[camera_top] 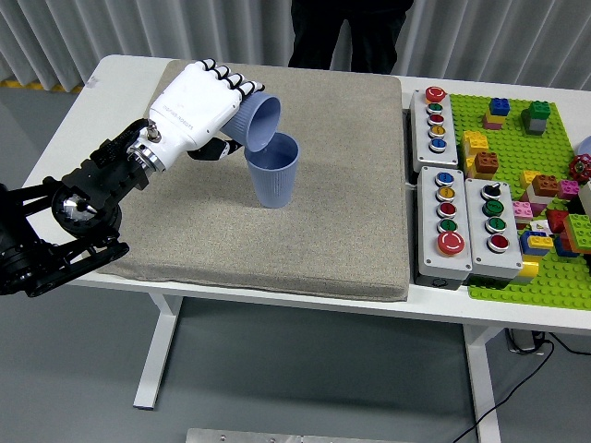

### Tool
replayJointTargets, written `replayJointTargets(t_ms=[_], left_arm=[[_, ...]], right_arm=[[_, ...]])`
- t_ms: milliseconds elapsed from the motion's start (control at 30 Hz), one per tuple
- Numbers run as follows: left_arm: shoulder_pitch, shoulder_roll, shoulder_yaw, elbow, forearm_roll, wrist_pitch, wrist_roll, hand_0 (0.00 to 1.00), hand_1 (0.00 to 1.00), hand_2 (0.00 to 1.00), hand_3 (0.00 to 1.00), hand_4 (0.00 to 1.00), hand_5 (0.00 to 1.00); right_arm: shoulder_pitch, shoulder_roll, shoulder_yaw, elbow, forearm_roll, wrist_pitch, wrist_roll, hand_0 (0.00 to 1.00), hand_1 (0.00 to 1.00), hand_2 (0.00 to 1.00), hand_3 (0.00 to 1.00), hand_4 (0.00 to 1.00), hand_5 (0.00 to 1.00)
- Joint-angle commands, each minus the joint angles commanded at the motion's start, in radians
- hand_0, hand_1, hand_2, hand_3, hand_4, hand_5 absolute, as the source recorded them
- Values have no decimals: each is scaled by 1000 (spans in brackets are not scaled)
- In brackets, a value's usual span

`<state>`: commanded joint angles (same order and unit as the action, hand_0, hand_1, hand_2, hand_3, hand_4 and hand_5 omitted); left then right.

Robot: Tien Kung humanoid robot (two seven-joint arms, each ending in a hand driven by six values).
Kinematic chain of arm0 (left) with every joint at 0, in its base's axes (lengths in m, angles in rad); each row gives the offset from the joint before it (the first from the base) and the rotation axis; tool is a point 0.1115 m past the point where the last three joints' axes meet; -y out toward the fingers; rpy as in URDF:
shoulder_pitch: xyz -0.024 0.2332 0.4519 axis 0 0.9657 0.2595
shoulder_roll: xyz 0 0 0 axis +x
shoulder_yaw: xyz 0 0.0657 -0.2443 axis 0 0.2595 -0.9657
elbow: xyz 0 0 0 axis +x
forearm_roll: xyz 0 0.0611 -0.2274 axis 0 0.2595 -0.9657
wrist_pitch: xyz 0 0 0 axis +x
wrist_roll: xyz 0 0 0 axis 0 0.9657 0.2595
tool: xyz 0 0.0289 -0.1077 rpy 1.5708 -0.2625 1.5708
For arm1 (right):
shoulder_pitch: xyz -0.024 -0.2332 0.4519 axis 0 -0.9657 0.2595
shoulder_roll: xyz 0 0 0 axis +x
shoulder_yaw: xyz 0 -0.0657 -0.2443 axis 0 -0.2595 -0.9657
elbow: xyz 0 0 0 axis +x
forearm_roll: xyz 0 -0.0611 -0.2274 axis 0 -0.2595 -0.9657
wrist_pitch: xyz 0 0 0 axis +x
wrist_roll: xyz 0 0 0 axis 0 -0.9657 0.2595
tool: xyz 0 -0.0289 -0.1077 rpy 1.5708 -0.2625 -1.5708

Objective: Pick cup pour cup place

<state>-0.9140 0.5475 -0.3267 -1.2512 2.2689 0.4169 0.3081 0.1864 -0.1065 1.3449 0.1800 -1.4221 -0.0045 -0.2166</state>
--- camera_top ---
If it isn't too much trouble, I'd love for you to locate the white curtain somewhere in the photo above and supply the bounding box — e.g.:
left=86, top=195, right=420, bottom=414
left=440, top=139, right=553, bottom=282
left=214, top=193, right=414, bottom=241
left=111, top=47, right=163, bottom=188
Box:
left=0, top=0, right=591, bottom=91

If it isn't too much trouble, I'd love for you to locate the brown toy brick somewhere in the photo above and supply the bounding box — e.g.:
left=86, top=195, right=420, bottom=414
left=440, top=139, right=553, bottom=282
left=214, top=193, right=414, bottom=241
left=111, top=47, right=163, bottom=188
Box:
left=530, top=174, right=560, bottom=198
left=473, top=150, right=501, bottom=176

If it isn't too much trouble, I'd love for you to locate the black floor cable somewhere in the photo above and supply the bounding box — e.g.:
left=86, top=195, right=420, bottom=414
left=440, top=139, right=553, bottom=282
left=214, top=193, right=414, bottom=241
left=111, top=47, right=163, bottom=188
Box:
left=454, top=332, right=591, bottom=443

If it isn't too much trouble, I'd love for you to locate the large green toy brick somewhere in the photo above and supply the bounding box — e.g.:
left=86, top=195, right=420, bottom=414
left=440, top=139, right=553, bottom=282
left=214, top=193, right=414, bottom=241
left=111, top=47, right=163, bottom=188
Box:
left=561, top=213, right=591, bottom=256

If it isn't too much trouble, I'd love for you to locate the person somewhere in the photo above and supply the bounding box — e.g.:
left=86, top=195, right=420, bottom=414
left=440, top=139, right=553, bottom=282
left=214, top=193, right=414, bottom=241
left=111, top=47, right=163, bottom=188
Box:
left=285, top=0, right=415, bottom=75

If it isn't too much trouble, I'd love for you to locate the red valve handwheel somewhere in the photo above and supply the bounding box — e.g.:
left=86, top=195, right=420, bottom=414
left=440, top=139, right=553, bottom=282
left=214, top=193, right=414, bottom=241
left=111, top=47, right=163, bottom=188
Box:
left=568, top=154, right=591, bottom=184

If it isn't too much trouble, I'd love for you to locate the grey five-button control box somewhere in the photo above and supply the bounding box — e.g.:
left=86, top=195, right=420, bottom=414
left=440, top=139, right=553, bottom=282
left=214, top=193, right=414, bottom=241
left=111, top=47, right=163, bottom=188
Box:
left=408, top=87, right=460, bottom=173
left=416, top=165, right=475, bottom=281

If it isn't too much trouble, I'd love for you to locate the yellow round toy block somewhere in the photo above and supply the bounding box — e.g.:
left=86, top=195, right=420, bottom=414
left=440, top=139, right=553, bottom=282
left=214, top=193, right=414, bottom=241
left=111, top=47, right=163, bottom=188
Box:
left=515, top=257, right=541, bottom=285

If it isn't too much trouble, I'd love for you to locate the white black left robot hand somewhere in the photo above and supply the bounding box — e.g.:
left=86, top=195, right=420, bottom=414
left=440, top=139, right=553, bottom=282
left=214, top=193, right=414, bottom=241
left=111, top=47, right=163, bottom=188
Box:
left=147, top=58, right=267, bottom=165

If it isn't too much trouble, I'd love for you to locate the blue ribbed plastic cup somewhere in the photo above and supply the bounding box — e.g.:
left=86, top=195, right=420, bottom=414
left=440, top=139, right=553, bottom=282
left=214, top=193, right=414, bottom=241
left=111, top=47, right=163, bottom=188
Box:
left=244, top=132, right=301, bottom=210
left=223, top=91, right=282, bottom=152

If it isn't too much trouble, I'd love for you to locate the magenta toy brick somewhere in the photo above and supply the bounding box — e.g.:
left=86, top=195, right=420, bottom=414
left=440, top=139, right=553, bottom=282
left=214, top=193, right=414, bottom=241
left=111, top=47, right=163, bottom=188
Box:
left=557, top=179, right=581, bottom=201

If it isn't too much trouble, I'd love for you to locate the grey selector switch control box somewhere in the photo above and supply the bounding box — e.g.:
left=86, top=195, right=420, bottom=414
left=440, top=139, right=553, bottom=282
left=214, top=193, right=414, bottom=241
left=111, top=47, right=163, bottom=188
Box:
left=464, top=177, right=525, bottom=281

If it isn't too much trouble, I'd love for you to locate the white table leg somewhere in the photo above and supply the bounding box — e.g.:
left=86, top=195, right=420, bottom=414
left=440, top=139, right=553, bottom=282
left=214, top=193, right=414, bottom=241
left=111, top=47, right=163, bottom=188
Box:
left=463, top=324, right=509, bottom=443
left=132, top=293, right=186, bottom=411

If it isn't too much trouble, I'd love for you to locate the red toy brick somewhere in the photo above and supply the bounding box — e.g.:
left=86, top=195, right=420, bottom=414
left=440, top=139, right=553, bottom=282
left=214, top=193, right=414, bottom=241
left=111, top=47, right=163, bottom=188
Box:
left=545, top=209, right=573, bottom=235

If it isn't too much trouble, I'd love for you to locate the white box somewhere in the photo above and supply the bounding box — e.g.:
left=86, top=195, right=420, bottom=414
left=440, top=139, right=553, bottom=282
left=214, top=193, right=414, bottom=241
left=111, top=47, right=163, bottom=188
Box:
left=577, top=180, right=591, bottom=218

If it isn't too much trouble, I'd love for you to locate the grey-brown foam mat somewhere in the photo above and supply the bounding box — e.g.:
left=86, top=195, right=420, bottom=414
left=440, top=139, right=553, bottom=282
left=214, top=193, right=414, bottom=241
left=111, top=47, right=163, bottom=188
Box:
left=80, top=59, right=412, bottom=304

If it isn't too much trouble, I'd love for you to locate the green studded baseplate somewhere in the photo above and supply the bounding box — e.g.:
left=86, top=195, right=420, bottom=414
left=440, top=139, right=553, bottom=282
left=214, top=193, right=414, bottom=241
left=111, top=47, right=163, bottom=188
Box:
left=448, top=93, right=591, bottom=311

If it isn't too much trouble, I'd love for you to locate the grey power adapter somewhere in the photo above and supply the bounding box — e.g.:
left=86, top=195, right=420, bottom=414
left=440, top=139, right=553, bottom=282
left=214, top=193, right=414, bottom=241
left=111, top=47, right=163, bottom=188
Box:
left=506, top=328, right=549, bottom=355

